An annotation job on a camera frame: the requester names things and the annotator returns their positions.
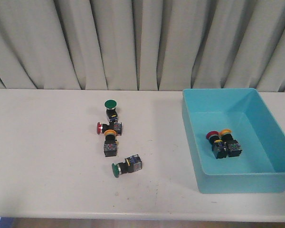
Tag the red push button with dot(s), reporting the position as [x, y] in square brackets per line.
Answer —
[116, 126]
[219, 147]

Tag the yellow push button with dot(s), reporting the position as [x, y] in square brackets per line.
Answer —
[110, 143]
[233, 146]

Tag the teal plastic box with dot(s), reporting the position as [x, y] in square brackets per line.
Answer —
[260, 168]

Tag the upright green push button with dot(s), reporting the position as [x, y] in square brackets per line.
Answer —
[111, 113]

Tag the lying red push button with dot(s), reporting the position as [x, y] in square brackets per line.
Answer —
[116, 126]

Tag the lying yellow push button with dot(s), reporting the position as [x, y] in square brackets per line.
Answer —
[110, 143]

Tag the lying green push button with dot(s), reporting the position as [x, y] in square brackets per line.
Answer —
[130, 165]

